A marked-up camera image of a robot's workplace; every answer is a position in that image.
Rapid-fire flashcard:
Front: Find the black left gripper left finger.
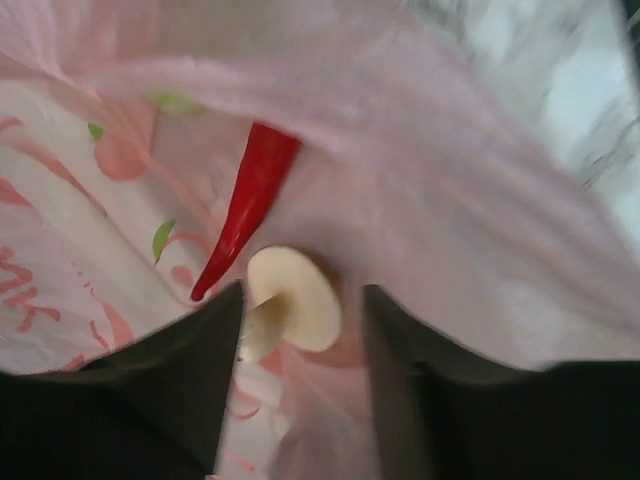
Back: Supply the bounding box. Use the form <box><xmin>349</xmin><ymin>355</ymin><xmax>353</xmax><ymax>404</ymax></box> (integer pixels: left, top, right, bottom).
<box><xmin>1</xmin><ymin>282</ymin><xmax>244</xmax><ymax>479</ymax></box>

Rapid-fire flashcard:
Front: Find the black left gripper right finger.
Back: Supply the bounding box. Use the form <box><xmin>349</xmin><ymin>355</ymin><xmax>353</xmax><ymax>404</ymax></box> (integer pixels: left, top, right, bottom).
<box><xmin>362</xmin><ymin>285</ymin><xmax>639</xmax><ymax>479</ymax></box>

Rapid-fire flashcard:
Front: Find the beige mushroom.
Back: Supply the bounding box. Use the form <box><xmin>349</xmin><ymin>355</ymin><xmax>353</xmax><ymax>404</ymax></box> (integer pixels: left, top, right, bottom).
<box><xmin>238</xmin><ymin>245</ymin><xmax>343</xmax><ymax>362</ymax></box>

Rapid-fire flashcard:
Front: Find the pink plastic grocery bag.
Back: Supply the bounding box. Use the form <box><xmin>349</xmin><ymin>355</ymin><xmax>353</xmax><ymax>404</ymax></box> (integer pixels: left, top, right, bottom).
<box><xmin>1</xmin><ymin>1</ymin><xmax>639</xmax><ymax>479</ymax></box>

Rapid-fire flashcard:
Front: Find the red chili pepper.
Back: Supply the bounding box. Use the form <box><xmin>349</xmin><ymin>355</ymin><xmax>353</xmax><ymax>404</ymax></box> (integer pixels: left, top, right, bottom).
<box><xmin>191</xmin><ymin>122</ymin><xmax>301</xmax><ymax>302</ymax></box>

